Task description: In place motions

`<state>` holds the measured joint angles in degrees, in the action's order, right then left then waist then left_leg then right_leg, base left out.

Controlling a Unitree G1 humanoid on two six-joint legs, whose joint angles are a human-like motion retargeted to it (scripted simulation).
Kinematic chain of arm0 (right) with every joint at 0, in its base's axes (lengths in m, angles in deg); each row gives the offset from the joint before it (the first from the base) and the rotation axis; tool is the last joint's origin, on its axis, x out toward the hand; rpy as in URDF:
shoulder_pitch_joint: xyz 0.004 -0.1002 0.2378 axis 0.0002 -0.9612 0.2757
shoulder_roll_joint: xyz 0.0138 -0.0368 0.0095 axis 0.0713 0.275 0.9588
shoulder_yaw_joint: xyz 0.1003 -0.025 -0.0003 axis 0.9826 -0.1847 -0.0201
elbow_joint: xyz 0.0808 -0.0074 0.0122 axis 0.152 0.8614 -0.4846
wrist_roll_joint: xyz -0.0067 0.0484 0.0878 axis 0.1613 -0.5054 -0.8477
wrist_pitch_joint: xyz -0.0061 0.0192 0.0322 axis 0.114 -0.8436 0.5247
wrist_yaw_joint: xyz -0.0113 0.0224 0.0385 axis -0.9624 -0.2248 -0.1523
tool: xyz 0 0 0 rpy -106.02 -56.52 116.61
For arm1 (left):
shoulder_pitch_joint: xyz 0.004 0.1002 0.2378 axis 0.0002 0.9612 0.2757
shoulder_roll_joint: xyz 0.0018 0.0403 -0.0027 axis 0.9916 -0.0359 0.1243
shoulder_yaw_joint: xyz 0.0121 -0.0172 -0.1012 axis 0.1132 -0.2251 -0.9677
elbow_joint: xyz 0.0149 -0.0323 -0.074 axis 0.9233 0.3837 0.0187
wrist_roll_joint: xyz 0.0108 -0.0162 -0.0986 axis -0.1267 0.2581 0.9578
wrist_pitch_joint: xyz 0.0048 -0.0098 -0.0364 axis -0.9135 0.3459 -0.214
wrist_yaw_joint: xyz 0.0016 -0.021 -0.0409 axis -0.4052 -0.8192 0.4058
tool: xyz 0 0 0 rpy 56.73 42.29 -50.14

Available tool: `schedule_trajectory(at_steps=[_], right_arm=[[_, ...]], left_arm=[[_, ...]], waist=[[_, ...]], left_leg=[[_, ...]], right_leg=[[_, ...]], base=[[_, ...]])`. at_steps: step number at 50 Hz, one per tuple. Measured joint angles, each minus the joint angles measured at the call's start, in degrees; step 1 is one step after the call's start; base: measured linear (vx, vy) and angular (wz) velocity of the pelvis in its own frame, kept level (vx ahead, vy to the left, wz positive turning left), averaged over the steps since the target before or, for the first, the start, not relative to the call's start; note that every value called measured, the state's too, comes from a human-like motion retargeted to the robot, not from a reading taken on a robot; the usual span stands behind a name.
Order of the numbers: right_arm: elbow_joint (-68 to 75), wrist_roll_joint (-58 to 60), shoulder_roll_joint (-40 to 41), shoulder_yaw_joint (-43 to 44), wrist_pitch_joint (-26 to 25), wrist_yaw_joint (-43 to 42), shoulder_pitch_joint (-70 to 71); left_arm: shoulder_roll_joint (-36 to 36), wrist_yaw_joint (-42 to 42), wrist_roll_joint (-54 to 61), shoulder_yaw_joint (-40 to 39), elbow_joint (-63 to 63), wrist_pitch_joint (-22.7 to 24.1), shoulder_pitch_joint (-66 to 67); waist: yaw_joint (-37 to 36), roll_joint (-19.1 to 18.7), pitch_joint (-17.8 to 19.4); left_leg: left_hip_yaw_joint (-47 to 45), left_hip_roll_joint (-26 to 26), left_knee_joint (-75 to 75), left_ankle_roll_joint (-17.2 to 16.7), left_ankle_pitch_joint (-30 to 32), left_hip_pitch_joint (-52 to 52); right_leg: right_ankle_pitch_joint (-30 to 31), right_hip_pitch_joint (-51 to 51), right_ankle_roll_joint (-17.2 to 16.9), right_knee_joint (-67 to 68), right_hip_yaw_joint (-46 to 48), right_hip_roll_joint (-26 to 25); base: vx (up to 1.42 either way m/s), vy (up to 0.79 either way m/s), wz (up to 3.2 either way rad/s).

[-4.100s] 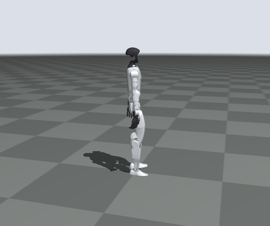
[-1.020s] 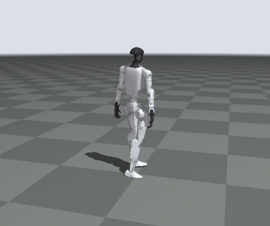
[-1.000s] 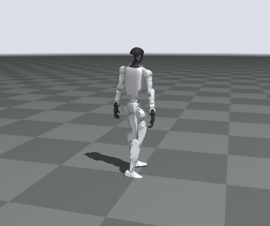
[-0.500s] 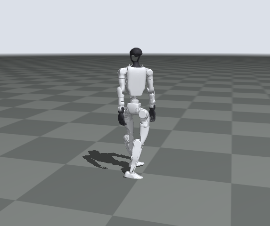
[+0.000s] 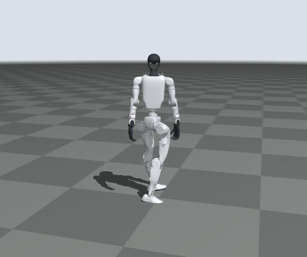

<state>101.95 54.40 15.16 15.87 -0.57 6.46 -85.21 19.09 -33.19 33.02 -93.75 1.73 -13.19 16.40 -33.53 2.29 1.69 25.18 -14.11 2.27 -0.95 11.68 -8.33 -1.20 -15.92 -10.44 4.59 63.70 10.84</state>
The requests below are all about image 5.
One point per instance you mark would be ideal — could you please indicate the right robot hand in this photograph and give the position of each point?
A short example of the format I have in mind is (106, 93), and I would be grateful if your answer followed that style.
(176, 131)

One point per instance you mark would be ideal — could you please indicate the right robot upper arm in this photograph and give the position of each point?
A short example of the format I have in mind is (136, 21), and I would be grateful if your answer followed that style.
(171, 90)

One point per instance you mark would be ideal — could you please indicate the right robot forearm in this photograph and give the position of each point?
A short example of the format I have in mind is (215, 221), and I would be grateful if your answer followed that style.
(175, 113)

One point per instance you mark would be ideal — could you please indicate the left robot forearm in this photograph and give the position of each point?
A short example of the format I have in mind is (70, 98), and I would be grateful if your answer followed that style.
(132, 113)

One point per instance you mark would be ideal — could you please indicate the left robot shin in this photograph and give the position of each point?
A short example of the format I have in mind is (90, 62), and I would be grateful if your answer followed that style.
(148, 166)

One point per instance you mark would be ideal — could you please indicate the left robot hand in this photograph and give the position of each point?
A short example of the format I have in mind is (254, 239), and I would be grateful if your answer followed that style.
(131, 130)

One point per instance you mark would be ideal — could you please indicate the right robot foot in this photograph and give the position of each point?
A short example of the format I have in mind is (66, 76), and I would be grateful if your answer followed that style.
(149, 199)

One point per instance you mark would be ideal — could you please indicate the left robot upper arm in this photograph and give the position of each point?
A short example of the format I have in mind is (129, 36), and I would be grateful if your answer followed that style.
(135, 89)

